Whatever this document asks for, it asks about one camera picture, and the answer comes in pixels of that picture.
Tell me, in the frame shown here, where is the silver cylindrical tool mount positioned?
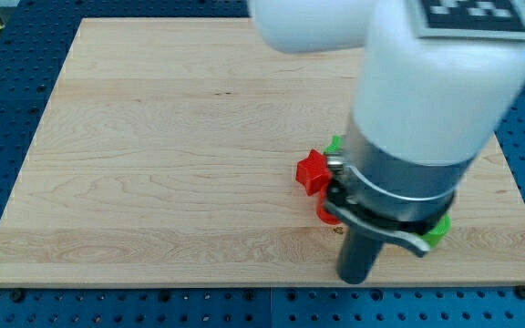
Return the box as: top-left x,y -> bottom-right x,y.
324,117 -> 472,257

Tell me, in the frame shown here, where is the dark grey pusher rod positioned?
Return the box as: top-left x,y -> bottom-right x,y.
336,228 -> 384,284

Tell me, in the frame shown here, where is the red round block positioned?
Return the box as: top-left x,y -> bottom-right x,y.
315,184 -> 341,225

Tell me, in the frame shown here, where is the red star block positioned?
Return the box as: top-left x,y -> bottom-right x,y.
295,149 -> 332,196

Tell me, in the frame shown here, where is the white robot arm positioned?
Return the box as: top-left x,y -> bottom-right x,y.
248,0 -> 525,284

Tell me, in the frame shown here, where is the green round block lower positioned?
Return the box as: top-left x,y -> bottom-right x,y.
421,214 -> 452,249

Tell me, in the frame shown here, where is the green block upper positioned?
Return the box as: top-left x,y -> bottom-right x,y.
324,135 -> 342,154

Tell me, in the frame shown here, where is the black white fiducial marker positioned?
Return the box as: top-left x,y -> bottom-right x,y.
406,0 -> 525,42

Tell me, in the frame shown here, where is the wooden board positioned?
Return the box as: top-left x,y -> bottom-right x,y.
0,17 -> 525,290

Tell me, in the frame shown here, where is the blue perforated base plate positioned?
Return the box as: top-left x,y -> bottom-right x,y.
0,1 -> 525,327

